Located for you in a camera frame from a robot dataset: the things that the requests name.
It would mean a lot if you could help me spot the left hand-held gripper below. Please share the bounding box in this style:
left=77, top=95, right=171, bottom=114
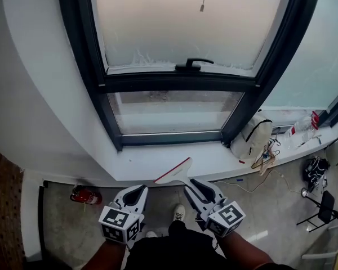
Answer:
left=98, top=184, right=149, bottom=245

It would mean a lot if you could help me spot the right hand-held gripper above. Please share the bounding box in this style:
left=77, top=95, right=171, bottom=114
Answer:
left=184, top=178, right=246, bottom=239

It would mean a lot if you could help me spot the white squeegee with red blade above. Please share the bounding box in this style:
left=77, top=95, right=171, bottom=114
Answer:
left=153, top=156, right=194, bottom=188

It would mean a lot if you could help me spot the clear window glass pane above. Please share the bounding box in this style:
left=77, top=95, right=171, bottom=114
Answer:
left=106, top=90, right=246, bottom=136

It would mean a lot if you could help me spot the person's left forearm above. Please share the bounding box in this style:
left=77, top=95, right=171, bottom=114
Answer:
left=81, top=239, right=130, bottom=270

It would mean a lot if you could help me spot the person's right forearm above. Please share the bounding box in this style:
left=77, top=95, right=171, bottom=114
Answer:
left=214, top=231, right=275, bottom=270

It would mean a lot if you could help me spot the red fire extinguisher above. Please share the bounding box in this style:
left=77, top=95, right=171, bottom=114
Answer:
left=69, top=183, right=103, bottom=205

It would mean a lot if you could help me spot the white window sill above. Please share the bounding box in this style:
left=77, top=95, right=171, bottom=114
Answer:
left=106, top=116, right=338, bottom=183

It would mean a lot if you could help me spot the person's body in black clothes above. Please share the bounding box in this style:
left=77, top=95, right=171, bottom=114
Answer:
left=126, top=220, right=296, bottom=270

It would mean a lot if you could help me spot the wooden clothes hanger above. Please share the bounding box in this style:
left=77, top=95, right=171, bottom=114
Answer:
left=251, top=150, right=277, bottom=174

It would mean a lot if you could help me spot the brown hanger with teal clips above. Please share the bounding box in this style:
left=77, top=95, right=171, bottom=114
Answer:
left=260, top=136, right=282, bottom=163

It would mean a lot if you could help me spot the black patterned backpack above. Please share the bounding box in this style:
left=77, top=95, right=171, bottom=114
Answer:
left=303, top=156, right=330, bottom=192

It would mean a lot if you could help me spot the clear plastic bottle red label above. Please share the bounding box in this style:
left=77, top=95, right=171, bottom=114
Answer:
left=283, top=111, right=321, bottom=149

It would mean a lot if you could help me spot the black folding chair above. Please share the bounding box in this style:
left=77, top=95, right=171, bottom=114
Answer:
left=297, top=190, right=338, bottom=233

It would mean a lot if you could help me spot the frosted sash window pane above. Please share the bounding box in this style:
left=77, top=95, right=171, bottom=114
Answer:
left=90, top=0, right=295, bottom=70

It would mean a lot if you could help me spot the large frosted window pane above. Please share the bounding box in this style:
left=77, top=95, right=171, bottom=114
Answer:
left=260, top=0, right=338, bottom=112

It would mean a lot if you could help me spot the beige backpack with black strap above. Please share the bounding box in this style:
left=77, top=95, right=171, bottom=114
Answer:
left=229, top=116, right=274, bottom=164

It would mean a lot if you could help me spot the white power cable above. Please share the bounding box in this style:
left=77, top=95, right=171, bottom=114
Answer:
left=212, top=169, right=304, bottom=195

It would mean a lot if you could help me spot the black window frame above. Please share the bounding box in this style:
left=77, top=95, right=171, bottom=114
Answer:
left=56, top=0, right=338, bottom=152

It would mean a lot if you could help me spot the black window handle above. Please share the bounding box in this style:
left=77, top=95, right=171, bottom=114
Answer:
left=175, top=57, right=215, bottom=72

